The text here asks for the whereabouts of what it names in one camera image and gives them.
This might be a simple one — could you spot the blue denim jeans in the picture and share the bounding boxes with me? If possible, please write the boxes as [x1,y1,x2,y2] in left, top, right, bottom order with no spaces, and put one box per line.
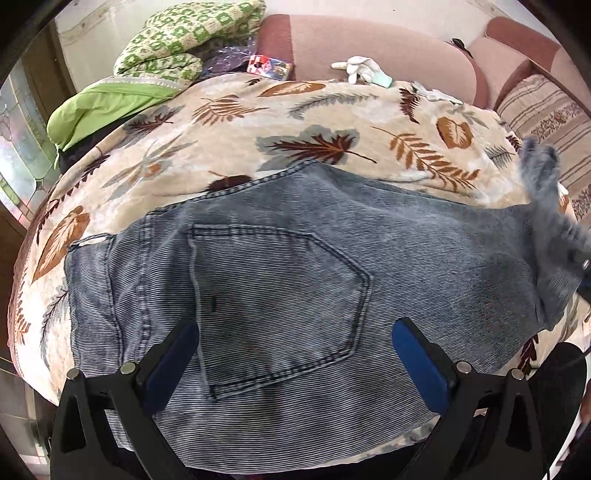
[65,142,590,474]

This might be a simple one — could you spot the striped floral sofa cushion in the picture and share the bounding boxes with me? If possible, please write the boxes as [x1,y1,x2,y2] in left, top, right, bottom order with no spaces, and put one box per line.
[497,74,591,226]

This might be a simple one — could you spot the pink upholstered sofa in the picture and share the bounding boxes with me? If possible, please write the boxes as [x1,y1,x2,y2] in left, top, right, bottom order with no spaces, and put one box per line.
[257,14,590,110]

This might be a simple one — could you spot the stained glass door panel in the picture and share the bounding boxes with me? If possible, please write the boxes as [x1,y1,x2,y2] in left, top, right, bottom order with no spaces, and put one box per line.
[0,62,59,227]

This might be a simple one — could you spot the white glove with teal cuff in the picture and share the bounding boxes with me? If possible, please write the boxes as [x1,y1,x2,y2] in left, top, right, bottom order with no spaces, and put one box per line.
[331,55,394,88]

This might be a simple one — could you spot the beige leaf-pattern plush blanket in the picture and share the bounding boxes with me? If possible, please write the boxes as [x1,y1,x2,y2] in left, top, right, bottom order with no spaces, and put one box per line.
[6,73,591,462]

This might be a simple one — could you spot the red and blue small box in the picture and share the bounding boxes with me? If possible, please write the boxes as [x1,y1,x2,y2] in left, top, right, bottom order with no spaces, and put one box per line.
[246,54,294,81]

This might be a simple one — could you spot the green quilt with patterned cover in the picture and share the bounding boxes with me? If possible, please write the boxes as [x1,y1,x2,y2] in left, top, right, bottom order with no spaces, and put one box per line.
[47,1,266,151]

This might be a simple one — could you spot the purple plastic bag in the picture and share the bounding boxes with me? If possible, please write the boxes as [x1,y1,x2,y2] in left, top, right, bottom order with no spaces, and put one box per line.
[201,37,256,77]

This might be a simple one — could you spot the brown wooden door frame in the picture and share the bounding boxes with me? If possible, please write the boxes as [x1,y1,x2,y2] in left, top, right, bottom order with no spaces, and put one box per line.
[21,20,76,102]

